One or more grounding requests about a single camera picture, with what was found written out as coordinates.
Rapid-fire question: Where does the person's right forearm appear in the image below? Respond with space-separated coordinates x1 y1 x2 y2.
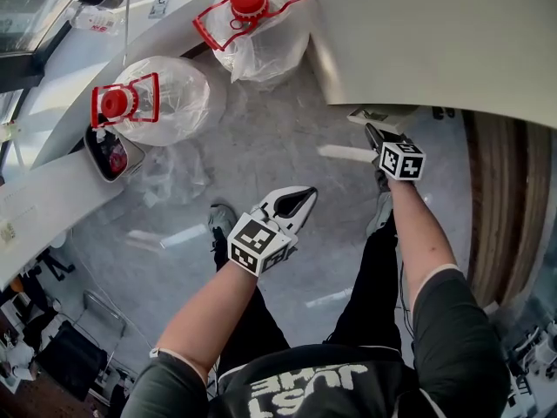
385 176 465 304

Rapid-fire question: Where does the white device dark screen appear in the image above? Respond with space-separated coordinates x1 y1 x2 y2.
84 124 145 185

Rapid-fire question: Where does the clear water jug red cap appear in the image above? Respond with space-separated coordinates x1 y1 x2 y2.
192 0 312 91
90 55 213 148

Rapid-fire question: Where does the black cable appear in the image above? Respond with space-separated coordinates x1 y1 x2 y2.
396 257 415 341

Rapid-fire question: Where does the grey locker door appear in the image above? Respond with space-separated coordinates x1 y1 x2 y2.
346 105 421 133

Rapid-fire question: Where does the grey metal locker cabinet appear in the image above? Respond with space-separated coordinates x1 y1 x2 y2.
309 0 557 131

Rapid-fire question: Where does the black framed window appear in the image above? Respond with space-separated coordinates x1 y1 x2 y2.
0 0 73 89

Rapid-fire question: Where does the person's dark printed t-shirt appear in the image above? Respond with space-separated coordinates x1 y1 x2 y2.
121 266 510 418

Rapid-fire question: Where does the person's shoe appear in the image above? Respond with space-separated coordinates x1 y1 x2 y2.
367 170 395 238
207 203 238 252

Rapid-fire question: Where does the white window ledge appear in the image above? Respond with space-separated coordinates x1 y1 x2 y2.
0 0 262 291

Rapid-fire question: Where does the small paper card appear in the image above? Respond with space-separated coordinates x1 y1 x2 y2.
147 0 178 20

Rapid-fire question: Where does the thin white cable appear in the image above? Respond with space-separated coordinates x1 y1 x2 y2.
121 0 132 67

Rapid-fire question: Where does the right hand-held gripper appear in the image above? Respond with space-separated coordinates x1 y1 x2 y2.
364 123 426 182

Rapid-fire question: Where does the clear plastic bottle red label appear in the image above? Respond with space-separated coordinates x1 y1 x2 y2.
64 5 121 37

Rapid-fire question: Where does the person's left forearm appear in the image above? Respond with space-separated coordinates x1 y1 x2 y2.
154 259 262 381

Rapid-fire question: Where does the wooden step platform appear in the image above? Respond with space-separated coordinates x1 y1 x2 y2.
461 110 552 308

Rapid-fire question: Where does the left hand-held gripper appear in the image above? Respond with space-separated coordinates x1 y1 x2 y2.
226 185 319 277

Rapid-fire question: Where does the crumpled clear plastic wrap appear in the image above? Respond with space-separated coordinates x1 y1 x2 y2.
138 144 215 208

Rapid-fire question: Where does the person's left shoe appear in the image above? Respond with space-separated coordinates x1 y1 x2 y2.
207 203 238 252

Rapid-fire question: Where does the person's left leg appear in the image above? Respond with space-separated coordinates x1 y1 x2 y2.
212 241 291 376

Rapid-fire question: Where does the black tripod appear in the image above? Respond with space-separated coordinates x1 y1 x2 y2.
25 246 75 287

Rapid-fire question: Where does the person's right leg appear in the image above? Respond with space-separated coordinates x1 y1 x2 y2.
324 211 404 356

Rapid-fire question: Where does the person's right shoe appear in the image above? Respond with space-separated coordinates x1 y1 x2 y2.
367 170 395 238

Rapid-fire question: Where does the person's leg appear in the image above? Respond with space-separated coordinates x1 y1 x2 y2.
324 211 404 356
212 241 291 376

